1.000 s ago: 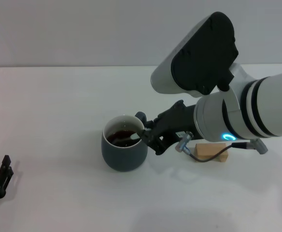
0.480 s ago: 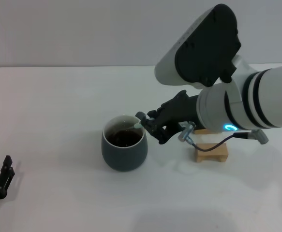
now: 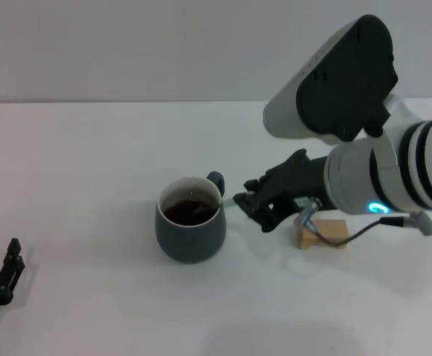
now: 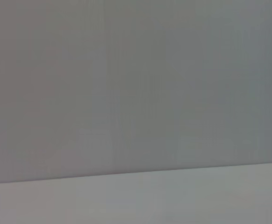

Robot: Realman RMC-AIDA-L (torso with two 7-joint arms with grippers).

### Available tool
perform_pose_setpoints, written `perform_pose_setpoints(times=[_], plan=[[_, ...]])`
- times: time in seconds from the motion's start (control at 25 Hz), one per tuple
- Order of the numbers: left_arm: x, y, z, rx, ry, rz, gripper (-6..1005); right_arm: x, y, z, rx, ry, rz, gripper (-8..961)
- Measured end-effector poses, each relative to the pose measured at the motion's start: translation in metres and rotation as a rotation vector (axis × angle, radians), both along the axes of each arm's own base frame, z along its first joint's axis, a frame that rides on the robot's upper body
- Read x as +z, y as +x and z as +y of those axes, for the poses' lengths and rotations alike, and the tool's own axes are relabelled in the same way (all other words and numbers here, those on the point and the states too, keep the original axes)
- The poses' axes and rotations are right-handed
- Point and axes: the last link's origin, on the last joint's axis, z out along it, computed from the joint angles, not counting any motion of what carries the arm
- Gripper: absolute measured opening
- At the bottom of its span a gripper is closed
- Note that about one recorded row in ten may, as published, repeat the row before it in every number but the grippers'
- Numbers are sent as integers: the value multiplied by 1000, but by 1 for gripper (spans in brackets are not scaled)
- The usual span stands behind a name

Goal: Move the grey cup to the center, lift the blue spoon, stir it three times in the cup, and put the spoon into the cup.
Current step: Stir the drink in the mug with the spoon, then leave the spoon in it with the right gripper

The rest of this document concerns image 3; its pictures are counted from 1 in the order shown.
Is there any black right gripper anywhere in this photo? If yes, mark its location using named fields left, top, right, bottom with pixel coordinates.
left=233, top=148, right=336, bottom=233

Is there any grey ceramic coffee cup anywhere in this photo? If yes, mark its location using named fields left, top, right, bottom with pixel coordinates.
left=154, top=171, right=227, bottom=265

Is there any black cable with metal plug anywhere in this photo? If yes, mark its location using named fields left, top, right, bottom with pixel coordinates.
left=293, top=198, right=432, bottom=248

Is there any wooden rest block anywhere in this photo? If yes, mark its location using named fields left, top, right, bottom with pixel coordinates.
left=296, top=218, right=350, bottom=251

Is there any white black wrist camera housing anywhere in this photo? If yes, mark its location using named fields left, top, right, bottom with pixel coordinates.
left=263, top=14, right=399, bottom=146

